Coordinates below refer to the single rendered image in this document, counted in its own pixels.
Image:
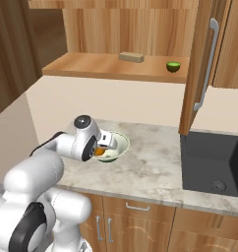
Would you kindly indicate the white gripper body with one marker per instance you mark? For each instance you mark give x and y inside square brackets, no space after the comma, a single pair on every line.
[113,145]

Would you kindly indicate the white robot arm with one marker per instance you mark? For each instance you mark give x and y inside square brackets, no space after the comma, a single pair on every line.
[32,170]

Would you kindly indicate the pale green bowl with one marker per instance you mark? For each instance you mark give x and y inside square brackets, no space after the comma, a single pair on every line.
[123,146]

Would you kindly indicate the wooden base cabinet door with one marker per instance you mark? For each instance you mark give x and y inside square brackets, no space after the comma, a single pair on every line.
[91,229]
[140,229]

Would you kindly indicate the green kiwi half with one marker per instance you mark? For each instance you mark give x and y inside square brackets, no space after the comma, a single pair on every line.
[173,67]

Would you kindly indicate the wooden base cabinet front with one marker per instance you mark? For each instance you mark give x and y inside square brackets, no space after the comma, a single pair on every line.
[209,233]

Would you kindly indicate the dark wooden cabinet door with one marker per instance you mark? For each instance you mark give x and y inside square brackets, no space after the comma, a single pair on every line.
[12,55]

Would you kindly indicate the orange fruit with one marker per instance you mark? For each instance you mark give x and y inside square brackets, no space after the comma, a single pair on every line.
[99,152]

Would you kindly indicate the tan rectangular block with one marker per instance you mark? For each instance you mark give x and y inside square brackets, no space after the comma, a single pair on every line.
[131,57]

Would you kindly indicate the black sink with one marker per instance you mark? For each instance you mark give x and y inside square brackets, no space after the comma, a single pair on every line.
[206,164]

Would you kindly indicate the wooden wall cabinet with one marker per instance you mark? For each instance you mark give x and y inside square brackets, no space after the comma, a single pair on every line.
[124,65]
[230,42]

